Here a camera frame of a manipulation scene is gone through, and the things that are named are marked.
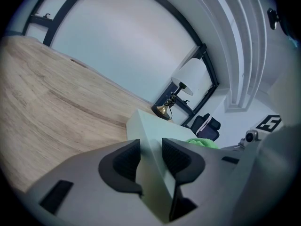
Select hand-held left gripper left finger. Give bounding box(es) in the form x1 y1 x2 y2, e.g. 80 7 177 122
23 139 165 226

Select green cloth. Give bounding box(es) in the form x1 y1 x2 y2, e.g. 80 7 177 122
185 137 221 149

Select pink strap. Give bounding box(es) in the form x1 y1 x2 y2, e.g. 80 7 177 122
196 115 212 134

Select small black mounted device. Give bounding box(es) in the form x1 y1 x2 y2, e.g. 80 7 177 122
267 8 281 30

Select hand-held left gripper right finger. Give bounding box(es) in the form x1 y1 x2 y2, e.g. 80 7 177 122
161 137 260 223

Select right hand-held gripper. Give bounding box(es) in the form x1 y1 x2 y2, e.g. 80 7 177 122
238 113 282 148

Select black office chair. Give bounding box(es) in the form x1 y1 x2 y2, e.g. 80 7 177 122
189 113 222 141

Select white shade brass table lamp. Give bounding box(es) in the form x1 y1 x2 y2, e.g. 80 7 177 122
151 58 212 121

